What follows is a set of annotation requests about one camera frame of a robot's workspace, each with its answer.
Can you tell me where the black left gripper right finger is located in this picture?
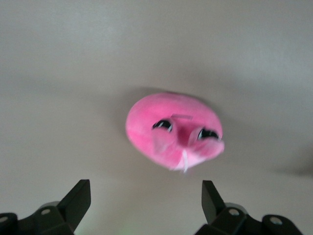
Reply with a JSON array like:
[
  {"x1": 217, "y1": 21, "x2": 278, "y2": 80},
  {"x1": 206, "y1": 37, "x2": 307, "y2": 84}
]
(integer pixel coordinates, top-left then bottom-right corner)
[{"x1": 195, "y1": 180, "x2": 304, "y2": 235}]

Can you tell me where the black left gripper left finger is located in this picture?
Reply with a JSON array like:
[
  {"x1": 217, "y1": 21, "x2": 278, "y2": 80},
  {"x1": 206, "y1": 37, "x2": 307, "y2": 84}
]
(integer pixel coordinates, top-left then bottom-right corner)
[{"x1": 0, "y1": 179, "x2": 91, "y2": 235}]

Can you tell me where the round bright pink plush toy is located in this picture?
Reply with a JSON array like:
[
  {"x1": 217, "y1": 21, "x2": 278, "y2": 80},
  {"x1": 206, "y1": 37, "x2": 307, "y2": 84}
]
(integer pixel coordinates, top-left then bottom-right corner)
[{"x1": 125, "y1": 92, "x2": 225, "y2": 173}]

